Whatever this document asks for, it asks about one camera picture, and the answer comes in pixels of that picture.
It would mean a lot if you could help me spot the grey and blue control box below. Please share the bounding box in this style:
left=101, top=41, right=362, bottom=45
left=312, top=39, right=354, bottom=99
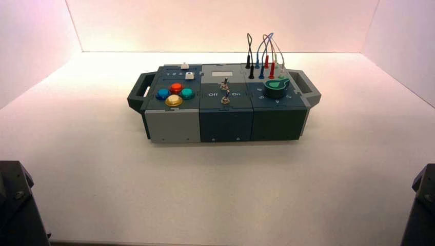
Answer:
left=127, top=63, right=322, bottom=144

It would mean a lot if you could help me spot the yellow dome push button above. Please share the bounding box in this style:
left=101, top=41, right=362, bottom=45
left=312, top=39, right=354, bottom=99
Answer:
left=165, top=94, right=184, bottom=107

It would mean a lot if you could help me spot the green rotary selector knob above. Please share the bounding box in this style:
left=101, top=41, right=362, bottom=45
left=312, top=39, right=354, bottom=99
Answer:
left=264, top=78, right=291, bottom=100

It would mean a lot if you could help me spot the black jumper cable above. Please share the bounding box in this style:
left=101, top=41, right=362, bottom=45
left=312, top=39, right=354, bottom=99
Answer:
left=245, top=33, right=255, bottom=80

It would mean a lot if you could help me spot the blue jumper cable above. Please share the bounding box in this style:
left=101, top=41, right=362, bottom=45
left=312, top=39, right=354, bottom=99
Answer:
left=254, top=32, right=274, bottom=80

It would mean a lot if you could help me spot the red jumper cable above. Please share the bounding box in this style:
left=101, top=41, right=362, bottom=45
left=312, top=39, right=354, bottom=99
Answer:
left=262, top=34, right=276, bottom=80

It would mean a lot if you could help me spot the white jumper cable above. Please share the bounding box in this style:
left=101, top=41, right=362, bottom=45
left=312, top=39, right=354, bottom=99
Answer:
left=270, top=36, right=287, bottom=79

